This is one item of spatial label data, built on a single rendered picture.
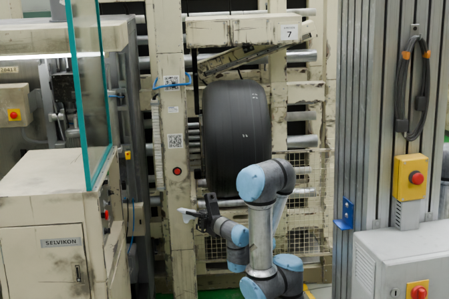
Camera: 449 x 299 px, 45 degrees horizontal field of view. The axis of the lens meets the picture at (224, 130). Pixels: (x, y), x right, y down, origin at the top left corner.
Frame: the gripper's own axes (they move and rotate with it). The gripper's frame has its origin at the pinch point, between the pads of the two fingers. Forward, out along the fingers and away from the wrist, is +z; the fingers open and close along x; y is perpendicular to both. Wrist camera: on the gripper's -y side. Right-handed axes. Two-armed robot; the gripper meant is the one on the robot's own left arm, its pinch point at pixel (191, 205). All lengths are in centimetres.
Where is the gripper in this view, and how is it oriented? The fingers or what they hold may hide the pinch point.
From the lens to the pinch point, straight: 234.3
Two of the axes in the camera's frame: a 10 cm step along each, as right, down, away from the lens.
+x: 7.8, -0.7, 6.2
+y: -0.7, 9.8, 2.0
